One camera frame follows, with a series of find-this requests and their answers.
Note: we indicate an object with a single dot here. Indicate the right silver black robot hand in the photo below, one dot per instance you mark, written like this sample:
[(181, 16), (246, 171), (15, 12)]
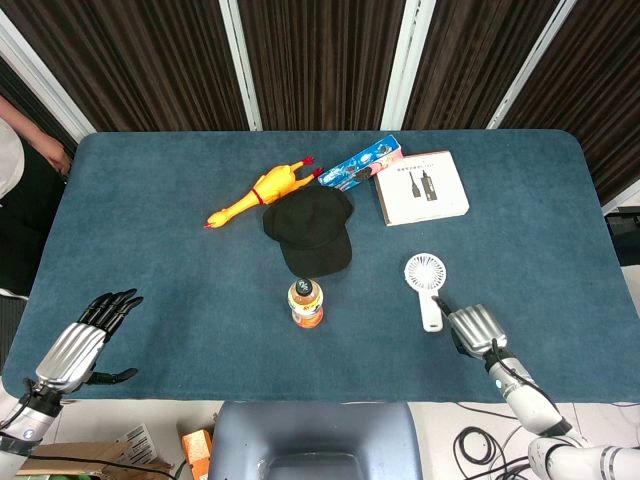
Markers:
[(475, 327)]

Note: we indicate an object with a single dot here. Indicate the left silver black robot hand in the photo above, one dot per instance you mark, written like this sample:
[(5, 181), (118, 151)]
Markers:
[(70, 350)]

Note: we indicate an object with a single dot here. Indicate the white handheld fan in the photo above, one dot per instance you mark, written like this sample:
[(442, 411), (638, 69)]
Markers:
[(426, 285)]

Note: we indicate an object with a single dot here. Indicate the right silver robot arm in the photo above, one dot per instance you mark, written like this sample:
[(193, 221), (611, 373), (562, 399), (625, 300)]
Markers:
[(545, 425)]

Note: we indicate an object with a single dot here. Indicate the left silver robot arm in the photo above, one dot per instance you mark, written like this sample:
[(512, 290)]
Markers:
[(27, 422)]

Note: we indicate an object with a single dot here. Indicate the brown cardboard box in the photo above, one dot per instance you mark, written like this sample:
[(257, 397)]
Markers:
[(95, 455)]

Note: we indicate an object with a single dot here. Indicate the white product box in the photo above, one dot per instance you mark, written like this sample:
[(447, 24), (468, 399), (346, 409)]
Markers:
[(422, 187)]

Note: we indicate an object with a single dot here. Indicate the blue table cloth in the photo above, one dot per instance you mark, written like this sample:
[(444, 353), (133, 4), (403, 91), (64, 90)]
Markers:
[(320, 270)]

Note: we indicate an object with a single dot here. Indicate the orange juice bottle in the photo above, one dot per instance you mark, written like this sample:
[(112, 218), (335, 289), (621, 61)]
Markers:
[(305, 303)]

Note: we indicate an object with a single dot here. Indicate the person in white shirt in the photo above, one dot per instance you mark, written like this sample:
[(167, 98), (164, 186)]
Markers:
[(20, 185)]

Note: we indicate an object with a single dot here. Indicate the black baseball cap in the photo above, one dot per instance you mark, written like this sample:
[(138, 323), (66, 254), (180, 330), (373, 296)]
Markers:
[(312, 230)]

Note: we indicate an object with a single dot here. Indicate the blue printed snack box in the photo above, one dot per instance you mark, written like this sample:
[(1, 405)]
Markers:
[(360, 162)]

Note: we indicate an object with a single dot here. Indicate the yellow rubber chicken toy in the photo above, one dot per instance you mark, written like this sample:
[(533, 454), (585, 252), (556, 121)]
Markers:
[(265, 187)]

